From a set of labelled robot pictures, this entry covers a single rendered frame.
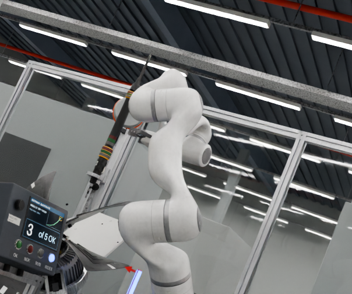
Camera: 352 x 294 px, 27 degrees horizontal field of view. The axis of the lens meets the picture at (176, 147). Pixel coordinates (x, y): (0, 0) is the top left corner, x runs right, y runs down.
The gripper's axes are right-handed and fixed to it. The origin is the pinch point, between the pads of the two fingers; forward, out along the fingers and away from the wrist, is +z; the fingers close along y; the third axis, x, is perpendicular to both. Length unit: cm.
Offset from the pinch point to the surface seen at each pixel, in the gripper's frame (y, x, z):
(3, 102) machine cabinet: 141, 28, 214
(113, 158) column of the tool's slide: 58, -1, 47
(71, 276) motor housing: 11, -58, 9
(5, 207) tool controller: -83, -47, -30
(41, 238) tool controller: -67, -50, -32
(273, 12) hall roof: 763, 439, 384
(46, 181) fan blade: 9.9, -27.3, 39.4
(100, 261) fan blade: -2.8, -48.7, -9.5
